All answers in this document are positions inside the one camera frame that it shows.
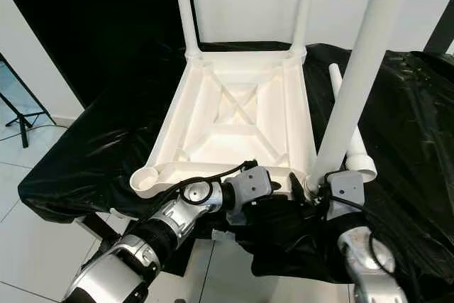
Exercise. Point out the black door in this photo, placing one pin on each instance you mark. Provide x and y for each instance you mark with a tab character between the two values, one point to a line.
85	26

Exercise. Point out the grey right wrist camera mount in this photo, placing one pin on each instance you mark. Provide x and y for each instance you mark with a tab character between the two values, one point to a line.
346	189

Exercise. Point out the black tripod stand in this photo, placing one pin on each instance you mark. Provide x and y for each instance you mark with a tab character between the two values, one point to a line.
23	122

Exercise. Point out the black plastic cover sheet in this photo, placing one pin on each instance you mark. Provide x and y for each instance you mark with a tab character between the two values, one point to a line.
78	154

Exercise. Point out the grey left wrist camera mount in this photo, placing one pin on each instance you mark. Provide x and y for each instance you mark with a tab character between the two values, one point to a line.
252	184

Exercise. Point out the black wall pillar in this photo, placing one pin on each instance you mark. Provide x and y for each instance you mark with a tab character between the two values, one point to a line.
440	33

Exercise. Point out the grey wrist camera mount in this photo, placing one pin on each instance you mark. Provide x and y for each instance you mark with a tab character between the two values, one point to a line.
346	189
252	184

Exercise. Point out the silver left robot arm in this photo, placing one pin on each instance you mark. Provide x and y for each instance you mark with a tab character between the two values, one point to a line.
177	221

